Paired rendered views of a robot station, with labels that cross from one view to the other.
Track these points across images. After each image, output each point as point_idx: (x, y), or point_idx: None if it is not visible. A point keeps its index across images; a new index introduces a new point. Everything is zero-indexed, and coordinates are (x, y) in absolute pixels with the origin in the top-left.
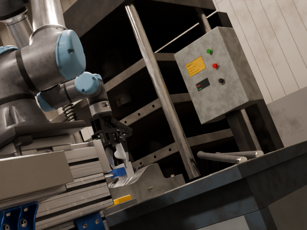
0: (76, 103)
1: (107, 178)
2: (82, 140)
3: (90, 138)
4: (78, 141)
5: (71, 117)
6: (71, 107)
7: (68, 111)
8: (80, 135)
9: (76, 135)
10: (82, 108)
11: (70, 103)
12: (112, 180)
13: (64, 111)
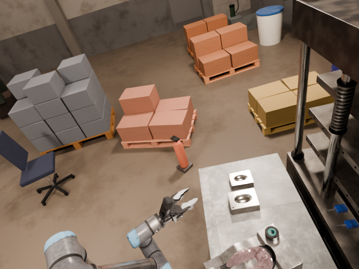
0: (356, 110)
1: (340, 186)
2: (336, 146)
3: (345, 153)
4: (332, 145)
5: (337, 127)
6: (343, 117)
7: (338, 118)
8: (337, 142)
9: (333, 140)
10: (357, 120)
11: (345, 112)
12: (343, 192)
13: (333, 116)
